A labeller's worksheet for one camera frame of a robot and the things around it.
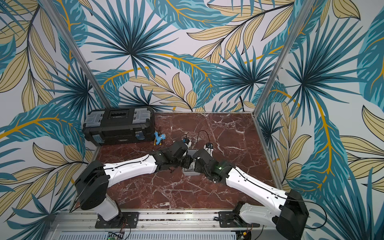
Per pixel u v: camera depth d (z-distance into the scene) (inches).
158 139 39.6
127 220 28.8
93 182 18.3
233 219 25.9
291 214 15.1
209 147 27.4
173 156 24.8
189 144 30.1
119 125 36.0
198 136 41.9
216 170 21.2
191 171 34.6
